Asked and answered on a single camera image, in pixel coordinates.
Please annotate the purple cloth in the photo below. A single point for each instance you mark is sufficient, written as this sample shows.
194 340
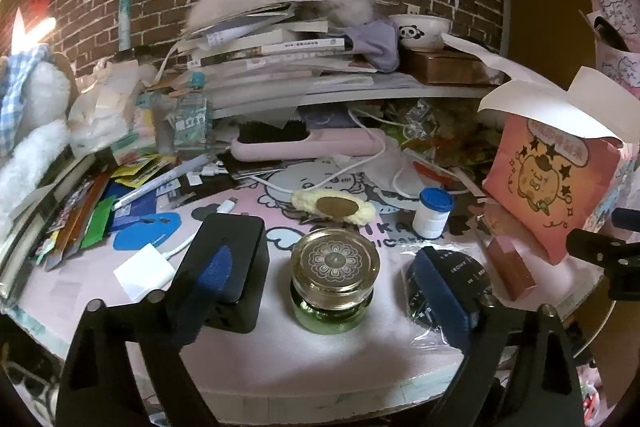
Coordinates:
377 44

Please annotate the black box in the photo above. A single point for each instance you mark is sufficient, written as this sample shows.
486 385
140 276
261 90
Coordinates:
250 257

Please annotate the black disc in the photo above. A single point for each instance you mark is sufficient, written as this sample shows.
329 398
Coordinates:
467 274

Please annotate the crumpled white plastic bag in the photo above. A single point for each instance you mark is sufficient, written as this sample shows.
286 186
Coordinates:
100 107

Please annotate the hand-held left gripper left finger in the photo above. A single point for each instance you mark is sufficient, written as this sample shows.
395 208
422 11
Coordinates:
212 279

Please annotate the brown flat box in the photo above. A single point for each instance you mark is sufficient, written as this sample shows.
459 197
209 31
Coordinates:
445 68

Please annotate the small brown box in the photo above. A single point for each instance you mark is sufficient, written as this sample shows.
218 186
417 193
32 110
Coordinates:
510 264

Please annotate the stack of books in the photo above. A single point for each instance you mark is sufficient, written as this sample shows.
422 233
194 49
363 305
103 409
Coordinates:
270 57

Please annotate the glass jar with green base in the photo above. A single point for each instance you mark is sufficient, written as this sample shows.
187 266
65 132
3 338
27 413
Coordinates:
334 264

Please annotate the white pen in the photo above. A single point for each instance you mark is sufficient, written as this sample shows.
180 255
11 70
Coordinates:
160 182

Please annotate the white panda bowl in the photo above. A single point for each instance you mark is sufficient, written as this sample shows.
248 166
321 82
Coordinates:
420 29

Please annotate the pink cartoon wall organizer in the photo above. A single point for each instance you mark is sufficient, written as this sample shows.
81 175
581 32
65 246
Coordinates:
615 7

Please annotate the blue paper cutout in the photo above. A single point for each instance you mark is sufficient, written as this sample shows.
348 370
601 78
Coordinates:
145 227

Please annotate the pile of colourful packets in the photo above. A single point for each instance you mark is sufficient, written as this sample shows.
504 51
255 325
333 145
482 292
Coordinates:
95 217

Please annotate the white plush with plaid cloth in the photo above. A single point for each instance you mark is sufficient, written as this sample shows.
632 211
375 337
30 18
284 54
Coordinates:
30 117

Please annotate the white bottle with blue cap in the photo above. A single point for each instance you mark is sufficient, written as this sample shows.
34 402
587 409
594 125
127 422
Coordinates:
434 214

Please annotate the pink cartoon cardboard box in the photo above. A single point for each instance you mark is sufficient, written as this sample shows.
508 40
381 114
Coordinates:
545 187

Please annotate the clear plastic bag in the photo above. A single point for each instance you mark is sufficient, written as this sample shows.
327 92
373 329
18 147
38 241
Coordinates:
387 179

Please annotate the clear bottle with teal label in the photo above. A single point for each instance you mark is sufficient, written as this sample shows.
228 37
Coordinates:
190 119

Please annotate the red snack packet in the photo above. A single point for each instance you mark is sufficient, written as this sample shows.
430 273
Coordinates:
440 172

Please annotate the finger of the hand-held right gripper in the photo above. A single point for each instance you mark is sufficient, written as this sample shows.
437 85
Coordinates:
627 219
592 246

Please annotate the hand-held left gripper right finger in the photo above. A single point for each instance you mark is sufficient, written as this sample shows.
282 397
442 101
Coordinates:
442 299

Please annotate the pile of clear wrappers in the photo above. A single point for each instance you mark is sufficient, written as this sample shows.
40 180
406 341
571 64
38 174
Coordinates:
430 127

